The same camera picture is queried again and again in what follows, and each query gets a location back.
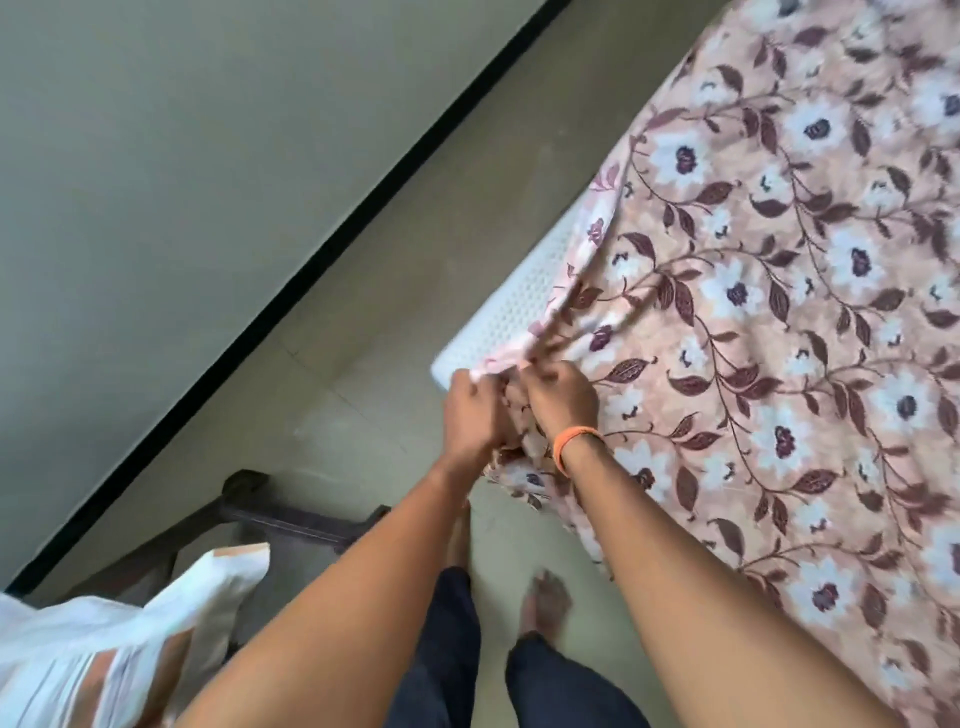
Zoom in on person's left hand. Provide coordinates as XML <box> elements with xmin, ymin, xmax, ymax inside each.
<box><xmin>440</xmin><ymin>367</ymin><xmax>520</xmax><ymax>483</ymax></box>

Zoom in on person's right hand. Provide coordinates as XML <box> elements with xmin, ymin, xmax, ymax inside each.
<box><xmin>519</xmin><ymin>359</ymin><xmax>601</xmax><ymax>453</ymax></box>

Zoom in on white honeycomb mattress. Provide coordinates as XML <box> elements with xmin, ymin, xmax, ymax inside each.
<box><xmin>429</xmin><ymin>202</ymin><xmax>601</xmax><ymax>391</ymax></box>

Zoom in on peach floral sheet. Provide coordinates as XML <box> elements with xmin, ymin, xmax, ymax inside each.
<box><xmin>479</xmin><ymin>0</ymin><xmax>960</xmax><ymax>728</ymax></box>

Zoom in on beige patchwork striped pillow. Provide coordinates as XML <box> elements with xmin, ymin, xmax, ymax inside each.
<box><xmin>0</xmin><ymin>541</ymin><xmax>271</xmax><ymax>728</ymax></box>

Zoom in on person's left forearm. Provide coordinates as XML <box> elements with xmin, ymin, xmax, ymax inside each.
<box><xmin>176</xmin><ymin>464</ymin><xmax>489</xmax><ymax>728</ymax></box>

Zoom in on person's right forearm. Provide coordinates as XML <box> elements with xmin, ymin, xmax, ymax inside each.
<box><xmin>562</xmin><ymin>440</ymin><xmax>901</xmax><ymax>728</ymax></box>

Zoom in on person's dark trousers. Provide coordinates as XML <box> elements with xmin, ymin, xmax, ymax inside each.
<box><xmin>386</xmin><ymin>566</ymin><xmax>654</xmax><ymax>728</ymax></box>

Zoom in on orange wrist band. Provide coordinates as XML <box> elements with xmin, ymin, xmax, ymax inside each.
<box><xmin>553</xmin><ymin>425</ymin><xmax>606</xmax><ymax>478</ymax></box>

